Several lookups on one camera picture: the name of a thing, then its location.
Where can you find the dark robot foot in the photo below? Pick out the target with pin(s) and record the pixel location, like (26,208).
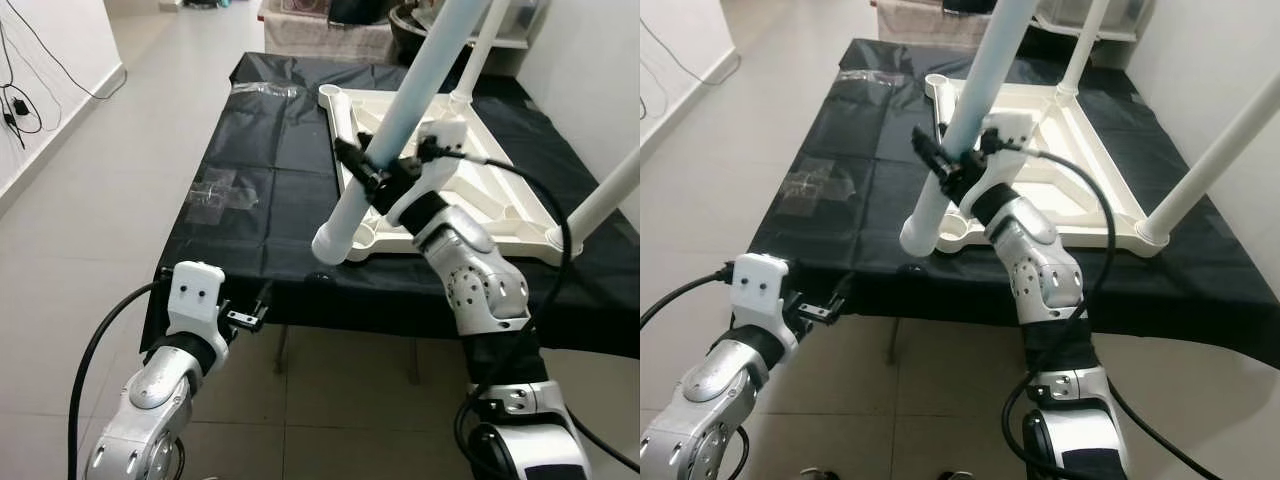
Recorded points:
(820,474)
(957,475)

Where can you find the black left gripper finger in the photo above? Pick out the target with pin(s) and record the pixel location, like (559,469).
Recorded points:
(266,297)
(842,288)

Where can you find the white plastic table top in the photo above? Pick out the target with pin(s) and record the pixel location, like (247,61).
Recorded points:
(490,190)
(1080,170)

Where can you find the crumpled clear tape patch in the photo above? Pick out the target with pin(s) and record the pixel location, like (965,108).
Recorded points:
(222,190)
(822,180)

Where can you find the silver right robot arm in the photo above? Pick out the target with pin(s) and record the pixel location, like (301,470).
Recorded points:
(1045,270)
(480,280)

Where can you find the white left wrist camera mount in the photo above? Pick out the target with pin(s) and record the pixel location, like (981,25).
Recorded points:
(195,295)
(758,285)

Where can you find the dark robot left foot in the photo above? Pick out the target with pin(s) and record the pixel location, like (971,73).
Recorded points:
(820,474)

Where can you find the dark robot right foot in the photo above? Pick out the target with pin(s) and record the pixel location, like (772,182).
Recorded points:
(957,475)

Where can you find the black round basin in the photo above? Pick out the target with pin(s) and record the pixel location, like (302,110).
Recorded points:
(410,30)

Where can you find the black plastic bag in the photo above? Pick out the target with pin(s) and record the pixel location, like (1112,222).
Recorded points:
(360,10)

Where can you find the patterned bench cloth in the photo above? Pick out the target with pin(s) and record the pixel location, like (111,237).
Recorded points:
(930,25)
(320,35)

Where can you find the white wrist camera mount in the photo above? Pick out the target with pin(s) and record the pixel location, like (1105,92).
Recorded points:
(758,285)
(440,140)
(195,295)
(1010,130)

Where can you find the long clear tape strip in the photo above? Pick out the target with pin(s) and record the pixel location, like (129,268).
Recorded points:
(265,90)
(870,78)

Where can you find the black power adapter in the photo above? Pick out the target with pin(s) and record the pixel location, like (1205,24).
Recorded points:
(18,108)

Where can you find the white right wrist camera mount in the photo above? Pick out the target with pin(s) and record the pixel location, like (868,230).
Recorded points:
(440,140)
(1010,130)

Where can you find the black tablecloth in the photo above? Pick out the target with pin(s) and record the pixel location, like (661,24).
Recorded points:
(860,140)
(260,150)

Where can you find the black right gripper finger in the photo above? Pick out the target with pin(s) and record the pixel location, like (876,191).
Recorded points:
(932,152)
(358,165)

